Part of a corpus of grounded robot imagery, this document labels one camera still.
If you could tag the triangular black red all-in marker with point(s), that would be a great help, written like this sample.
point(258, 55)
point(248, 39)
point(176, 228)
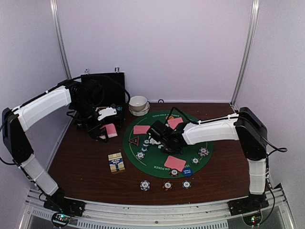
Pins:
point(134, 141)

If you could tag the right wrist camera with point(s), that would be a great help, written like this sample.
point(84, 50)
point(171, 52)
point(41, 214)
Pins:
point(159, 131)

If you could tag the white scalloped dish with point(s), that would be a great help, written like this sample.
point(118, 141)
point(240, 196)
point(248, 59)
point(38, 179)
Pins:
point(142, 112)

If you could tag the green round poker mat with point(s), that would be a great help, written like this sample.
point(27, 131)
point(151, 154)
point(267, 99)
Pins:
point(153, 162)

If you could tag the aluminium front rail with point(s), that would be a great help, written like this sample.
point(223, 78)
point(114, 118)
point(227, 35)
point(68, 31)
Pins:
point(209, 215)

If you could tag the dark blue green chip stack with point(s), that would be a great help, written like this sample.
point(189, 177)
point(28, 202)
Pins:
point(186, 184)

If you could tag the white ceramic bowl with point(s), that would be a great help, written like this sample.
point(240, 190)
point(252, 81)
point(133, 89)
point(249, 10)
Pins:
point(138, 102)

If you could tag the black poker chip case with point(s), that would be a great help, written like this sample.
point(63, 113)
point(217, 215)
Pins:
point(113, 92)

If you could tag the blue white chip stack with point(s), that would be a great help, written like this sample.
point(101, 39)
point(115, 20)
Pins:
point(145, 185)

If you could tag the dealt red card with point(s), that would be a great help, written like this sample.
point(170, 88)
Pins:
point(174, 122)
point(175, 163)
point(140, 129)

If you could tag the single blue chip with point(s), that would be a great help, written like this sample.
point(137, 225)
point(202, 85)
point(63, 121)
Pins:
point(195, 160)

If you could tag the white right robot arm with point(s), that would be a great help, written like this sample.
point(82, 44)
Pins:
point(244, 127)

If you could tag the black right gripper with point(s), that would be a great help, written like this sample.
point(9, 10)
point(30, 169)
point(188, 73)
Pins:
point(164, 150)

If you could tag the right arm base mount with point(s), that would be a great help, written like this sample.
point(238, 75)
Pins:
point(248, 204)

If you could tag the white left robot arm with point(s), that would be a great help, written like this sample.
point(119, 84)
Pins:
point(18, 124)

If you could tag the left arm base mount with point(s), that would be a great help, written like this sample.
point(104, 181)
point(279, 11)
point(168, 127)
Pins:
point(59, 203)

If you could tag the aluminium frame post left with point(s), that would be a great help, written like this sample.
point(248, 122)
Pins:
point(57, 26)

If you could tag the blue small blind button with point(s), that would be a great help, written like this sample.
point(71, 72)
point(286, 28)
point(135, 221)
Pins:
point(187, 172)

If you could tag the pink backed card deck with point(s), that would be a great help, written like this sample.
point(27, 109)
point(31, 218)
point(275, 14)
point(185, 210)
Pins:
point(110, 130)

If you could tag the gold card box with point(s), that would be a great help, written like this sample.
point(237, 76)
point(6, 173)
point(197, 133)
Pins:
point(116, 162)

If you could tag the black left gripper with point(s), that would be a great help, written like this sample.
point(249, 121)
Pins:
point(90, 129)

